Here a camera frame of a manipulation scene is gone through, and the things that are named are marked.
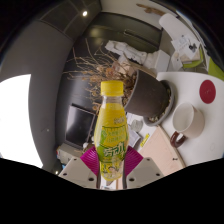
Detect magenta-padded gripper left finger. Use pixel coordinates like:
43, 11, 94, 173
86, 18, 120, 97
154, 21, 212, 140
58, 145, 102, 190

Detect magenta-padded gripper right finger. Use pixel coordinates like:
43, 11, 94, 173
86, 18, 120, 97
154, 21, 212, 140
122, 145, 165, 190

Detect yellow drink bottle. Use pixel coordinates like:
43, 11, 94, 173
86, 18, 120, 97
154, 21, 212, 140
93, 79, 130, 182

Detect light wooden drawing board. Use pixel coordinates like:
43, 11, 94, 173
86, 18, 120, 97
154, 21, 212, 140
138, 124, 187, 177

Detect small yellow tag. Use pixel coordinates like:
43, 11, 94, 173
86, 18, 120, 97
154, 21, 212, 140
139, 133, 151, 148

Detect loose printed papers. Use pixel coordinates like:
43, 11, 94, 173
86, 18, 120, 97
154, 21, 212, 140
126, 113, 145, 148

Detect dark pot with dried plant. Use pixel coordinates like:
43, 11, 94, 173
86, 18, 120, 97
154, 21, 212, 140
63, 38, 172, 121

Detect long white ceiling light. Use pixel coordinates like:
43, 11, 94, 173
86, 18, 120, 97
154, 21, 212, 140
0, 73, 44, 169

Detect flat round red coaster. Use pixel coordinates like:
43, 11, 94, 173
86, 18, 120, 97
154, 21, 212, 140
199, 79, 217, 105

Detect stack of papers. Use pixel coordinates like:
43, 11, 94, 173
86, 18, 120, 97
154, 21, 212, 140
170, 33, 202, 64

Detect dark double door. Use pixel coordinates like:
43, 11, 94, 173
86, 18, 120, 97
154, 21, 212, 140
83, 12, 163, 48

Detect small wooden figure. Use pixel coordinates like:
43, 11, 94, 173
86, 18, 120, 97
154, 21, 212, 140
135, 3, 167, 17

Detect black wall screen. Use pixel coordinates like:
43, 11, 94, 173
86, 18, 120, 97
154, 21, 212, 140
64, 103, 98, 149

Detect white mug with brown handle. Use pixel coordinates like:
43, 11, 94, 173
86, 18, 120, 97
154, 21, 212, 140
169, 101, 206, 149

